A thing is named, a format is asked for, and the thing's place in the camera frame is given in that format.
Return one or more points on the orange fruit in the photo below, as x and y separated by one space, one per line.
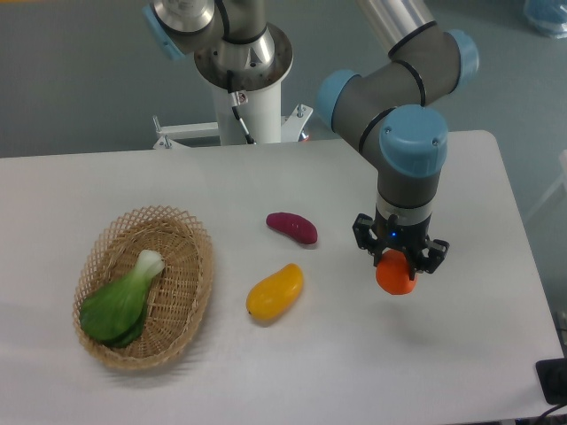
392 274

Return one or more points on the yellow mango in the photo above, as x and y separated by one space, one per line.
274 295

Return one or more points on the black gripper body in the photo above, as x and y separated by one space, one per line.
401 229

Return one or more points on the black device at edge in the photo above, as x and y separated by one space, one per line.
552 377

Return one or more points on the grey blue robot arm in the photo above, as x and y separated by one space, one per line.
385 116

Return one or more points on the green bok choy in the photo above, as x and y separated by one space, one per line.
114 315

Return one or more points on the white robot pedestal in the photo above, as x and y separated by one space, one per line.
246 84

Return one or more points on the woven wicker basket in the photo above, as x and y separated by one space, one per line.
175 296

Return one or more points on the purple sweet potato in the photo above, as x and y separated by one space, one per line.
294 226

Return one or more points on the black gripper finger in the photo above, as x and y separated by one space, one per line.
426 257
367 239

